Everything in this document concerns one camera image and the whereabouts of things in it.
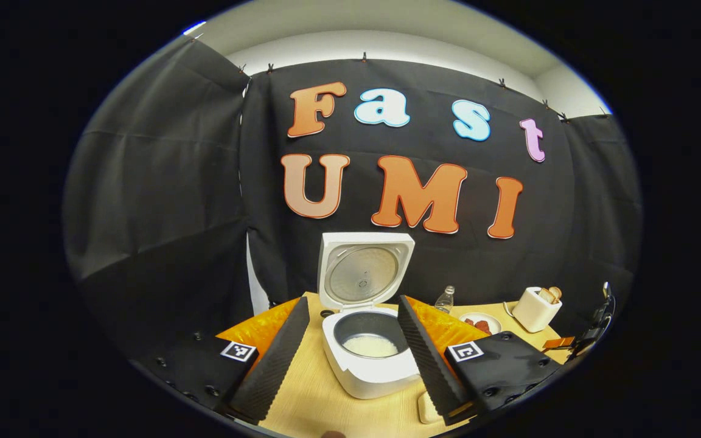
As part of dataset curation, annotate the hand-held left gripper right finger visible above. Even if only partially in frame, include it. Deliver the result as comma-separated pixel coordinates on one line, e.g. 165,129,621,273
398,296,569,426

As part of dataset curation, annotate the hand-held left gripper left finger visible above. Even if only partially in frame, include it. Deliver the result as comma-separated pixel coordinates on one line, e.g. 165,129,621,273
130,296,313,426

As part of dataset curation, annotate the cream chopstick holder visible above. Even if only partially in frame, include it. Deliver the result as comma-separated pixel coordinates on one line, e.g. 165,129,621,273
417,391,444,425

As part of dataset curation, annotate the white rice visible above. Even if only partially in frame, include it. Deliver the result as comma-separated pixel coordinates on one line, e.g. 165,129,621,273
343,333,399,359

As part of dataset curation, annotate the white rice cooker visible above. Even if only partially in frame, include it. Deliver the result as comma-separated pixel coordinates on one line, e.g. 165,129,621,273
317,231,422,400

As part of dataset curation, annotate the clear plastic water bottle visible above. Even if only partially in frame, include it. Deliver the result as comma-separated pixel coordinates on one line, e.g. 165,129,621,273
434,285,456,315

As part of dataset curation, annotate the white round plate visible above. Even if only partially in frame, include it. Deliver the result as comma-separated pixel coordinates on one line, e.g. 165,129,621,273
459,311,503,336

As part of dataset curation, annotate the row of black cloth clips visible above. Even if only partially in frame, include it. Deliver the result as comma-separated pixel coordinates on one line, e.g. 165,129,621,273
238,51,612,122

